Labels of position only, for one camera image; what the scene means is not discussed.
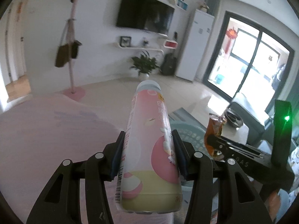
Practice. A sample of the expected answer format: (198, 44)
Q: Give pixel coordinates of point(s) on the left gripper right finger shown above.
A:
(238, 201)

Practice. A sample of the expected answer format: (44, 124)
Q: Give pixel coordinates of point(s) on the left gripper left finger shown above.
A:
(59, 201)

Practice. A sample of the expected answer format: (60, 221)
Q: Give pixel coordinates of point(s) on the orange snack bag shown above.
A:
(214, 128)

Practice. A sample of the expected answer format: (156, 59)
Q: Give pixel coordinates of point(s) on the pink yogurt bottle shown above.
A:
(148, 179)

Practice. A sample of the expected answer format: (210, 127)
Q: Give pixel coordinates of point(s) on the person's right hand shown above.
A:
(276, 205)

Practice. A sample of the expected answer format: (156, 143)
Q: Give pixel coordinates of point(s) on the pink patterned tablecloth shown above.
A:
(37, 135)

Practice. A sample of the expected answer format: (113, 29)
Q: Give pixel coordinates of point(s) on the patterned blue floor rug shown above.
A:
(182, 115)

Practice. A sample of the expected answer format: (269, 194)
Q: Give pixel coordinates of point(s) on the glass balcony sliding door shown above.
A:
(257, 63)

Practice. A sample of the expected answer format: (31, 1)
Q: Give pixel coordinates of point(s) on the pink coat stand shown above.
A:
(75, 93)

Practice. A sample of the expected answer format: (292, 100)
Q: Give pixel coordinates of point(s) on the red chinese knot ornament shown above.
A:
(231, 34)

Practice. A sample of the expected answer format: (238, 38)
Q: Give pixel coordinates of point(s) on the brown hanging handbag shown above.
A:
(62, 56)

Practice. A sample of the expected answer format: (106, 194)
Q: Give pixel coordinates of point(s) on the black guitar bag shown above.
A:
(169, 64)

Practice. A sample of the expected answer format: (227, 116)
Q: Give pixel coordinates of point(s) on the white standing air conditioner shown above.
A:
(194, 45)

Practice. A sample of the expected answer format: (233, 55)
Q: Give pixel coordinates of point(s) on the black hanging bag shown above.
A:
(75, 49)

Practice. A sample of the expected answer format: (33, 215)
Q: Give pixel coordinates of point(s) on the potted green plant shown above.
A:
(145, 65)

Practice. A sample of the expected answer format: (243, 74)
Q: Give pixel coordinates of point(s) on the red white box shelf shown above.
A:
(169, 44)

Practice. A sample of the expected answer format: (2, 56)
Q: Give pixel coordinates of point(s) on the framed butterfly picture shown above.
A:
(125, 41)

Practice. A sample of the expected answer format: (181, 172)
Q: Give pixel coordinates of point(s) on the small vase on shelf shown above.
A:
(145, 43)

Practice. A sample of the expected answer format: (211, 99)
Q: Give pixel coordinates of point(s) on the white hallway door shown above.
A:
(14, 42)

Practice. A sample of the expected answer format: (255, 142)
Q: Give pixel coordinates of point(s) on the small blue box shelf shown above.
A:
(182, 4)

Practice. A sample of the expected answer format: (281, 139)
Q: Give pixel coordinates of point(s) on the white lower wall shelf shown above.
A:
(117, 45)

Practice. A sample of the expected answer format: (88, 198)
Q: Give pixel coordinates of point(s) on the wall mounted black television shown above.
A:
(148, 15)

